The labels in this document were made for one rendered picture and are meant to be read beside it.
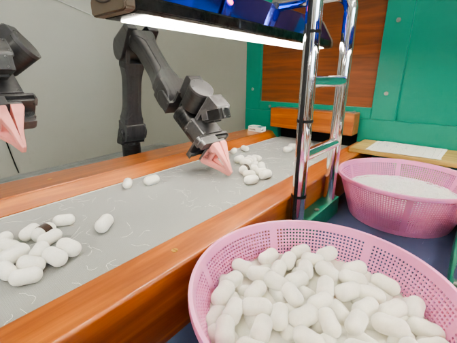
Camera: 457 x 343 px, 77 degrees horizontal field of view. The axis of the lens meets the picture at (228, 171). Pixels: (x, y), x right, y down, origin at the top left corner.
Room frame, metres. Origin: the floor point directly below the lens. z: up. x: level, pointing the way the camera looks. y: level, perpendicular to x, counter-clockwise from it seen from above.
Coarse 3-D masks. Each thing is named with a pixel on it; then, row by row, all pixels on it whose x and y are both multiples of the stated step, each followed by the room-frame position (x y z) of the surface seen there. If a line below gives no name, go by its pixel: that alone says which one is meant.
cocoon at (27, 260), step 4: (24, 256) 0.30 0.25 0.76; (28, 256) 0.30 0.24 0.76; (32, 256) 0.30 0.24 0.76; (36, 256) 0.30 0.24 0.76; (20, 260) 0.29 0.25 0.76; (24, 260) 0.29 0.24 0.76; (28, 260) 0.29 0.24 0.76; (32, 260) 0.29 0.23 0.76; (36, 260) 0.29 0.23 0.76; (40, 260) 0.29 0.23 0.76; (44, 260) 0.30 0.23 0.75; (16, 264) 0.29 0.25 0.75; (20, 264) 0.29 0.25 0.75; (24, 264) 0.29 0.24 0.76; (28, 264) 0.29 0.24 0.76; (32, 264) 0.29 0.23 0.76; (36, 264) 0.29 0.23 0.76; (40, 264) 0.29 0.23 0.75; (44, 264) 0.30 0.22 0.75; (20, 268) 0.29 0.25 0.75
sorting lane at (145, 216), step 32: (288, 160) 0.79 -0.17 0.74; (320, 160) 0.79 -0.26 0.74; (96, 192) 0.55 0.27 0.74; (128, 192) 0.55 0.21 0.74; (160, 192) 0.55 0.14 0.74; (192, 192) 0.55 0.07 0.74; (224, 192) 0.55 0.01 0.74; (256, 192) 0.55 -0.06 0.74; (0, 224) 0.42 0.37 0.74; (128, 224) 0.42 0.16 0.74; (160, 224) 0.42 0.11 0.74; (192, 224) 0.42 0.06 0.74; (96, 256) 0.33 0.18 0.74; (128, 256) 0.33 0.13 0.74; (0, 288) 0.27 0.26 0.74; (32, 288) 0.27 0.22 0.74; (64, 288) 0.27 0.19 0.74; (0, 320) 0.22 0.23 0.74
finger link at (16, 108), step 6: (0, 96) 0.50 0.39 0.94; (0, 102) 0.49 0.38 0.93; (6, 102) 0.49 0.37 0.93; (12, 102) 0.50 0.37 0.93; (18, 102) 0.51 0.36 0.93; (12, 108) 0.49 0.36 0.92; (18, 108) 0.50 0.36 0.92; (12, 114) 0.49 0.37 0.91; (18, 114) 0.49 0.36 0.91; (18, 120) 0.49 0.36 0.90; (18, 126) 0.48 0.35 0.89; (18, 132) 0.48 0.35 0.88; (24, 138) 0.48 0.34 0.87; (24, 144) 0.47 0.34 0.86; (24, 150) 0.47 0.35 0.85
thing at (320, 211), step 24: (288, 0) 0.65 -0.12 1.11; (312, 0) 0.45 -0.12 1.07; (336, 0) 0.59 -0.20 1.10; (312, 24) 0.45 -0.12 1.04; (312, 48) 0.45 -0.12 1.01; (312, 72) 0.45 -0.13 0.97; (312, 96) 0.45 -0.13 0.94; (336, 96) 0.57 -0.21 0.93; (312, 120) 0.45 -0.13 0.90; (336, 120) 0.57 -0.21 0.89; (336, 144) 0.56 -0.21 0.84; (336, 168) 0.57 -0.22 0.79; (312, 216) 0.49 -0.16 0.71
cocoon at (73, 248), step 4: (60, 240) 0.33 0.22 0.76; (64, 240) 0.33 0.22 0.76; (68, 240) 0.33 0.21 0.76; (72, 240) 0.33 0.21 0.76; (56, 244) 0.33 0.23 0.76; (60, 244) 0.33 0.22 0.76; (64, 244) 0.33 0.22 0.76; (68, 244) 0.32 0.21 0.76; (72, 244) 0.32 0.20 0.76; (76, 244) 0.33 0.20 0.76; (80, 244) 0.33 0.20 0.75; (60, 248) 0.32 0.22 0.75; (64, 248) 0.32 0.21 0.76; (68, 248) 0.32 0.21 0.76; (72, 248) 0.32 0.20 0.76; (76, 248) 0.32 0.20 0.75; (80, 248) 0.33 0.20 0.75; (68, 252) 0.32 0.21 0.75; (72, 252) 0.32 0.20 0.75; (76, 252) 0.32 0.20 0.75; (68, 256) 0.32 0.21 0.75; (72, 256) 0.32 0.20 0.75
